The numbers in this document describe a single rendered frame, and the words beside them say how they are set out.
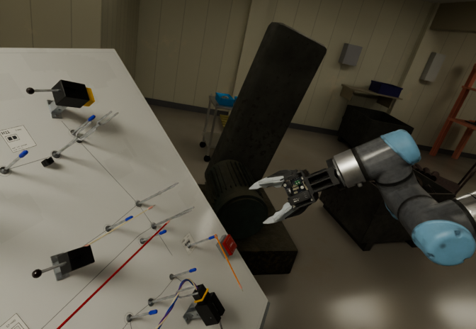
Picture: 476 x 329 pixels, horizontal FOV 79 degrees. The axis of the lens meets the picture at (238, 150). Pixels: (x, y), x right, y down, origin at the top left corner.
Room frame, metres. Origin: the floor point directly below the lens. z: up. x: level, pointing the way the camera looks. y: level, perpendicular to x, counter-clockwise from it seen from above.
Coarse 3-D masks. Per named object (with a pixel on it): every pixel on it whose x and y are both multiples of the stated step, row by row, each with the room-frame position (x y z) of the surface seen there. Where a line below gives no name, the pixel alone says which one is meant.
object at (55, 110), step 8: (64, 80) 0.59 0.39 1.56; (32, 88) 0.54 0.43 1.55; (56, 88) 0.59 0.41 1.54; (64, 88) 0.58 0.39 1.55; (72, 88) 0.60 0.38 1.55; (80, 88) 0.61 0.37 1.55; (56, 96) 0.58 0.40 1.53; (64, 96) 0.57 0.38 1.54; (72, 96) 0.58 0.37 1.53; (80, 96) 0.60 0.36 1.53; (88, 96) 0.62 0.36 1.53; (48, 104) 0.61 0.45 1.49; (56, 104) 0.57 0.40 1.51; (64, 104) 0.58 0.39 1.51; (72, 104) 0.60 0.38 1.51; (80, 104) 0.61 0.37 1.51; (56, 112) 0.61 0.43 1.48
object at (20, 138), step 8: (8, 128) 0.50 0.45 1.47; (16, 128) 0.51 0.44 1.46; (24, 128) 0.53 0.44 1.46; (8, 136) 0.49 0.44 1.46; (16, 136) 0.50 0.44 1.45; (24, 136) 0.52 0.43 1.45; (8, 144) 0.48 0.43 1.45; (16, 144) 0.49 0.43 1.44; (24, 144) 0.50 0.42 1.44; (32, 144) 0.52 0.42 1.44
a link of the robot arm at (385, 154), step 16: (368, 144) 0.57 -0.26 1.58; (384, 144) 0.55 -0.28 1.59; (400, 144) 0.54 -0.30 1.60; (368, 160) 0.54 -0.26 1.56; (384, 160) 0.54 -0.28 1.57; (400, 160) 0.53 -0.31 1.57; (416, 160) 0.54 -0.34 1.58; (368, 176) 0.54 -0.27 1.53; (384, 176) 0.54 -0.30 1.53; (400, 176) 0.53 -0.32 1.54
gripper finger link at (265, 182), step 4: (280, 176) 0.62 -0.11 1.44; (260, 180) 0.62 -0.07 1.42; (264, 180) 0.62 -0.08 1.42; (268, 180) 0.62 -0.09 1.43; (272, 180) 0.61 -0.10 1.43; (276, 180) 0.60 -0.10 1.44; (284, 180) 0.60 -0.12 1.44; (256, 184) 0.62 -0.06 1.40; (260, 184) 0.62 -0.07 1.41; (264, 184) 0.62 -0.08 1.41; (268, 184) 0.62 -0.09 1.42; (272, 184) 0.61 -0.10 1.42; (276, 184) 0.61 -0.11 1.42; (280, 184) 0.61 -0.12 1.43; (252, 188) 0.62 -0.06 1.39; (256, 188) 0.62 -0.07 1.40
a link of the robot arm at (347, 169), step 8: (344, 152) 0.58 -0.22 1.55; (352, 152) 0.57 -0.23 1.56; (336, 160) 0.57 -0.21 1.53; (344, 160) 0.56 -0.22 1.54; (352, 160) 0.55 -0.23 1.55; (336, 168) 0.56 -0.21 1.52; (344, 168) 0.55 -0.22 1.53; (352, 168) 0.54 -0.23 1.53; (344, 176) 0.54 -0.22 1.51; (352, 176) 0.54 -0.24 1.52; (360, 176) 0.54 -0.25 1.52; (344, 184) 0.55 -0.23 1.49; (352, 184) 0.55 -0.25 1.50; (360, 184) 0.55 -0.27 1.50
